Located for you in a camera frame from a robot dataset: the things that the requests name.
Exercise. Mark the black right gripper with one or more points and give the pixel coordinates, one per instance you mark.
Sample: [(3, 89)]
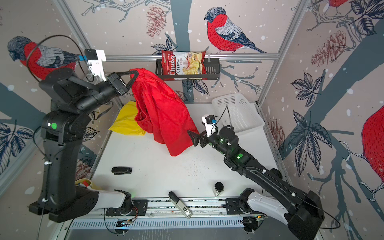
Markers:
[(195, 139)]

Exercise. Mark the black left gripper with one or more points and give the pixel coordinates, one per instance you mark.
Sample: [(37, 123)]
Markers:
[(118, 83)]

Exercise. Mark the red shorts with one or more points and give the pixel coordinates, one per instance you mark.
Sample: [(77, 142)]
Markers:
[(162, 112)]

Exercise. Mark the yellow shorts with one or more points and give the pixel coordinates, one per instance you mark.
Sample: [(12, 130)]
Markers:
[(125, 123)]

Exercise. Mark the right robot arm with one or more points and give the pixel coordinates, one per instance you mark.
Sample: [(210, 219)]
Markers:
[(301, 212)]

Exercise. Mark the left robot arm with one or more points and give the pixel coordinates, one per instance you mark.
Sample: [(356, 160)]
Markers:
[(62, 130)]

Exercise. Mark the red cassava chips bag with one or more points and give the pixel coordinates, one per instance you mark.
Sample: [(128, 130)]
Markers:
[(183, 63)]

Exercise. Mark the white perforated plastic basket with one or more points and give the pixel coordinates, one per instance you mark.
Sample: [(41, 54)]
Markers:
[(236, 111)]

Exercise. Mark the small black-lidded jar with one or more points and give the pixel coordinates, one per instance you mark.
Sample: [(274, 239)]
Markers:
[(218, 188)]

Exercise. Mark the black silver stapler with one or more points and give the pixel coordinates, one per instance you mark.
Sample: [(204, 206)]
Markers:
[(180, 205)]

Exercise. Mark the small black box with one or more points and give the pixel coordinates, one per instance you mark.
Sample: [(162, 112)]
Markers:
[(121, 170)]

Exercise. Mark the yellow cup of markers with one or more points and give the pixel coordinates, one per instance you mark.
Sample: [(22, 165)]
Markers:
[(87, 183)]

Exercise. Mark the black wire wall basket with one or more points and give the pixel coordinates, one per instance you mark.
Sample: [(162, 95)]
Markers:
[(209, 70)]

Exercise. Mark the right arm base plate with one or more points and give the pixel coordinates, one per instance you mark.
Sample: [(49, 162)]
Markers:
[(239, 207)]

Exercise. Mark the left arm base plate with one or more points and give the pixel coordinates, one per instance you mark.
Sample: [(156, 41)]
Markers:
[(138, 207)]

